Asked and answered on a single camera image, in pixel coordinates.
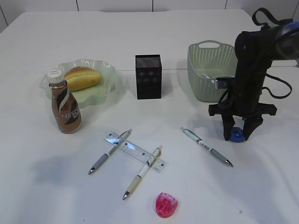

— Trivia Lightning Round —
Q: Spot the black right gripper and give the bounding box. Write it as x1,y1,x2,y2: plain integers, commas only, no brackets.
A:
208,79,277,140

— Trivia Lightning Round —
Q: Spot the blue pencil sharpener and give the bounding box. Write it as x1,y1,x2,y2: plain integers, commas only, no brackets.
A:
230,127,246,143

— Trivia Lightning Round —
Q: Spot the clear plastic ruler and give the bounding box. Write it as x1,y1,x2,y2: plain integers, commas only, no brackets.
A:
104,133,168,173

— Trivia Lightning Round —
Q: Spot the pink pencil sharpener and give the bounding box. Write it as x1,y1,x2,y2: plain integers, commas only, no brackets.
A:
155,192,178,218

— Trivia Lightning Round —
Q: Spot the sugared bread roll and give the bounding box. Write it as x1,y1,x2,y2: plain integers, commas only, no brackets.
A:
64,66,102,91

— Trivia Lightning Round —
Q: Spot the brown coffee drink bottle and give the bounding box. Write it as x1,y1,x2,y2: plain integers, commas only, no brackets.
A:
46,69,82,134

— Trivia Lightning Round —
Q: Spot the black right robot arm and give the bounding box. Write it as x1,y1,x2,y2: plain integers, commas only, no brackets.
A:
208,22,299,140

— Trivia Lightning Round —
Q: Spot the blue grey pen right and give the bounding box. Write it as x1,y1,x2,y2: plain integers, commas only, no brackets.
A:
180,127,233,167

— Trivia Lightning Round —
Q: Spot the green plastic woven basket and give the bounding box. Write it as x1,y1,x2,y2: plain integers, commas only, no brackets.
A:
187,40,237,102

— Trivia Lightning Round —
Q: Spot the cream grip pen middle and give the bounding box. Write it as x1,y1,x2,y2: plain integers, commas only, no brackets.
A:
122,146,163,200

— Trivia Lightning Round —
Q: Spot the black mesh pen holder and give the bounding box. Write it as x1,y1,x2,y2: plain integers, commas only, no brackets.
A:
135,55,162,100

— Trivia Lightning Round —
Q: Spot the grey grip pen left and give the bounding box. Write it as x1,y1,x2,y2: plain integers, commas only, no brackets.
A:
88,129,132,175

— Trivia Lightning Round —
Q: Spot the green wavy glass plate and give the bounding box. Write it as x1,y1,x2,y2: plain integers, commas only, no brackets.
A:
54,59,118,111

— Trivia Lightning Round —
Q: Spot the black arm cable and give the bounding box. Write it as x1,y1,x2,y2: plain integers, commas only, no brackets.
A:
217,7,299,110

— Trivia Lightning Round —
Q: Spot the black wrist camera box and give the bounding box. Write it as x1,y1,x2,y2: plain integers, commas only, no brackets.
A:
214,77,235,89

